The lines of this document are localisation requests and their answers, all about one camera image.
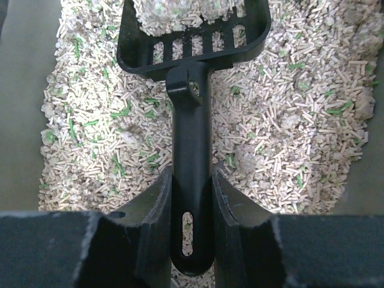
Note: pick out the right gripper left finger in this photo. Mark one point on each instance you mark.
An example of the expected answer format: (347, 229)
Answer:
(126, 248)

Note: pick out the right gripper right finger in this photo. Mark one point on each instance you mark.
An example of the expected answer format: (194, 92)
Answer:
(256, 248)

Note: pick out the black litter scoop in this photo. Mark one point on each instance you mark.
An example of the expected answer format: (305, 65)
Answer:
(185, 61)

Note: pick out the brown litter box tray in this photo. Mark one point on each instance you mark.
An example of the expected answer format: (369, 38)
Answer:
(27, 57)

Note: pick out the cat litter pellets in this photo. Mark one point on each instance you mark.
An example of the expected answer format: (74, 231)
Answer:
(287, 126)

